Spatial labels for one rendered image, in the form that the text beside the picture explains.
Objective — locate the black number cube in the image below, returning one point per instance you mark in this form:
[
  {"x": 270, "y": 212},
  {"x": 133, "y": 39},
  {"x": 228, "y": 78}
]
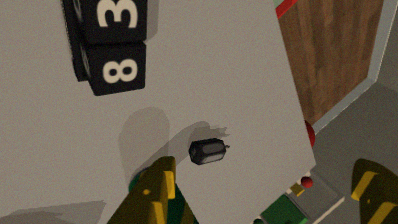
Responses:
[
  {"x": 113, "y": 67},
  {"x": 111, "y": 21}
]

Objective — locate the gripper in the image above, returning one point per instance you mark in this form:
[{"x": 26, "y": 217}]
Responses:
[{"x": 373, "y": 185}]

